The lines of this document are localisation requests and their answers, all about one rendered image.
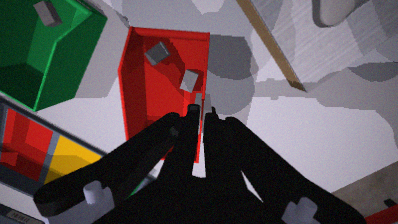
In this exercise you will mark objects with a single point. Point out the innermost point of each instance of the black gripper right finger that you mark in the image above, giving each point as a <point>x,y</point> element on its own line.
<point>280,186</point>

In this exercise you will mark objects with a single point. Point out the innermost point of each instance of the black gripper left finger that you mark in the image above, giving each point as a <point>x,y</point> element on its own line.
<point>86,194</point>

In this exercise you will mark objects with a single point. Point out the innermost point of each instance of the green bin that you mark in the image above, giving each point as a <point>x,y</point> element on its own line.
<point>33,60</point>

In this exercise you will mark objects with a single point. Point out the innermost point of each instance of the dark grey shelf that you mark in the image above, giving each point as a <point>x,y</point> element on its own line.
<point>33,153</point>

